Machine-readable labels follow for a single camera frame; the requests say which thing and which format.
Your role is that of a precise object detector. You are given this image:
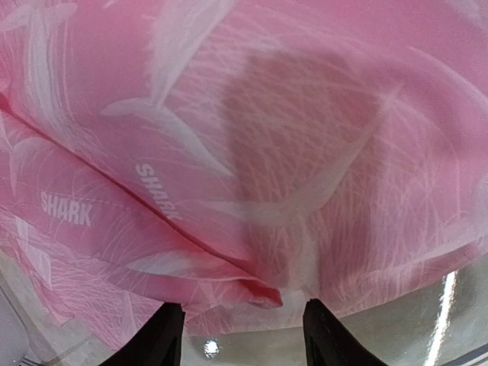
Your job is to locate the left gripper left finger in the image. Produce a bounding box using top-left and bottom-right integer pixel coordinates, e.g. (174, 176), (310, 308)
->
(101, 303), (185, 366)

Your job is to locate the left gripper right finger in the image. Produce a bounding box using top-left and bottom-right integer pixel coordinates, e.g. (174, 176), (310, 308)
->
(303, 299), (385, 366)

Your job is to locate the pink printed garment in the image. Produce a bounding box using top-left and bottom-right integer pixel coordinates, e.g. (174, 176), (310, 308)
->
(1, 1), (487, 350)

